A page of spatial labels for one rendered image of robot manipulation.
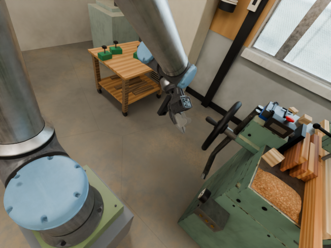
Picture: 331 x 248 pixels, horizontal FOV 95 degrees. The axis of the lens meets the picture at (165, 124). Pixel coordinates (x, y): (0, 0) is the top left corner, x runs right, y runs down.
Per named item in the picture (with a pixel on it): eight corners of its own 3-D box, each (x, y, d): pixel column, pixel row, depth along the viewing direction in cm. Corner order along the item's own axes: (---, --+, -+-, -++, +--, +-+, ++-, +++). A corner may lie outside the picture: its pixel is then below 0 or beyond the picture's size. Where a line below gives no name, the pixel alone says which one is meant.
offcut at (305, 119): (298, 122, 75) (304, 117, 73) (298, 118, 78) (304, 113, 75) (305, 126, 74) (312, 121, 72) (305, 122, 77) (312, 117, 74)
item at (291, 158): (288, 136, 66) (300, 127, 62) (290, 138, 66) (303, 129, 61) (279, 169, 53) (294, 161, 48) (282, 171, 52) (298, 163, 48)
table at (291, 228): (257, 104, 90) (264, 96, 85) (311, 136, 80) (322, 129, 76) (212, 173, 53) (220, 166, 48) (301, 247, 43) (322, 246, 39)
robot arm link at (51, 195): (51, 252, 39) (16, 248, 26) (22, 201, 44) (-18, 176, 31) (104, 204, 48) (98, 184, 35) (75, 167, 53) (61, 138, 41)
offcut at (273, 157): (260, 156, 55) (268, 151, 52) (266, 152, 57) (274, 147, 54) (271, 167, 53) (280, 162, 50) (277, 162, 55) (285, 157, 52)
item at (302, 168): (295, 141, 65) (306, 134, 61) (299, 143, 64) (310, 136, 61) (288, 174, 52) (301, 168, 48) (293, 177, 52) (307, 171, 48)
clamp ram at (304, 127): (271, 128, 66) (287, 113, 60) (288, 139, 64) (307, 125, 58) (266, 139, 61) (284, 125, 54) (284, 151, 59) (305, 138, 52)
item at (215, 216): (200, 198, 76) (207, 193, 70) (221, 217, 72) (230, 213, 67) (191, 212, 71) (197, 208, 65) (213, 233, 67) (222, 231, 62)
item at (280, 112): (263, 107, 66) (272, 97, 62) (288, 122, 62) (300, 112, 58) (255, 121, 58) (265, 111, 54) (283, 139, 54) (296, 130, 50)
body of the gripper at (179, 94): (183, 109, 62) (175, 81, 63) (168, 116, 67) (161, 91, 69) (193, 108, 67) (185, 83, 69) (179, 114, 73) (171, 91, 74)
